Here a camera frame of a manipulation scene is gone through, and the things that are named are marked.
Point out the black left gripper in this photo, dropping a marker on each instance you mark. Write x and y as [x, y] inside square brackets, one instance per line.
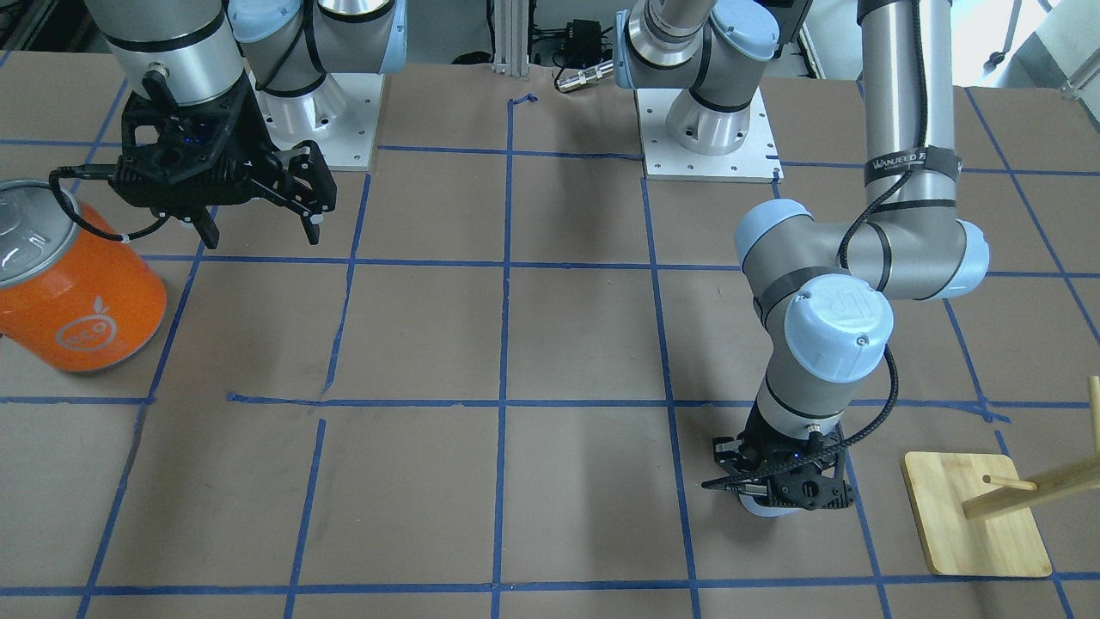
[755, 436]

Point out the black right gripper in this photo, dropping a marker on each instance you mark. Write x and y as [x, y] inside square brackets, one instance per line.
[243, 129]

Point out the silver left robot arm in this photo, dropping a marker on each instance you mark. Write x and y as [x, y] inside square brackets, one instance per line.
[823, 292]

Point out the wooden cup rack stand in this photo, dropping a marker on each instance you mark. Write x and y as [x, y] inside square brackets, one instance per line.
[972, 513]

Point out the orange soda can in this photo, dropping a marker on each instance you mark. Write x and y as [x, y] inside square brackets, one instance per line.
[76, 301]

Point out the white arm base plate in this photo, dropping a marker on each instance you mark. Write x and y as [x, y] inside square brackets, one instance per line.
[341, 116]
[685, 141]

